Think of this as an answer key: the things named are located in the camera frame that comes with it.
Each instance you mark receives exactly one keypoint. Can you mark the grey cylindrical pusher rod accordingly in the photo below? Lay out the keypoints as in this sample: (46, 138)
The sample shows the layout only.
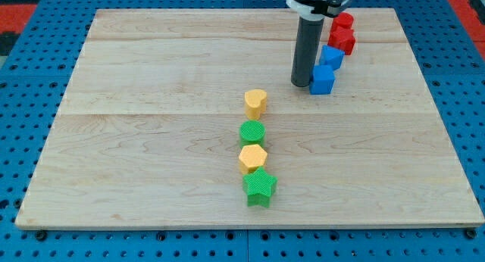
(307, 43)

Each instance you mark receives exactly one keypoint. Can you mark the blue triangle block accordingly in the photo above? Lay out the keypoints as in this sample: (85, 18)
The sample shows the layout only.
(331, 56)

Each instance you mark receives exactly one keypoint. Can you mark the red star block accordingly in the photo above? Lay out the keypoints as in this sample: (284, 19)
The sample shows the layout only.
(342, 39)

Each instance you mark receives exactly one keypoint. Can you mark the blue cube block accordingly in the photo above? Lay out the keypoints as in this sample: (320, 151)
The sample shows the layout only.
(322, 80)

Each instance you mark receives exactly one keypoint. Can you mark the green star block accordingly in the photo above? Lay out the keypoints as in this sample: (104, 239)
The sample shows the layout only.
(259, 187)

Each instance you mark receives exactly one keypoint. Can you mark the red cylinder block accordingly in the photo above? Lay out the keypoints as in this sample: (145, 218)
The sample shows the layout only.
(343, 20)

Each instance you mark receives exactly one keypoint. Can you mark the yellow heart block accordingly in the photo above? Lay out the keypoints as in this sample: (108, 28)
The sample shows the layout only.
(255, 103)

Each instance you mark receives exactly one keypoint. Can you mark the green cylinder block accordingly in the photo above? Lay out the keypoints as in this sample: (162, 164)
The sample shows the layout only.
(252, 132)

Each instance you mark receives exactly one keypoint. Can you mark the yellow hexagon block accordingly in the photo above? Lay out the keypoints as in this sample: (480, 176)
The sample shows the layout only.
(251, 158)

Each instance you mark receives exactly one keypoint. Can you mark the wooden board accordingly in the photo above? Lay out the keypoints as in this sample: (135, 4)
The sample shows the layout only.
(147, 134)

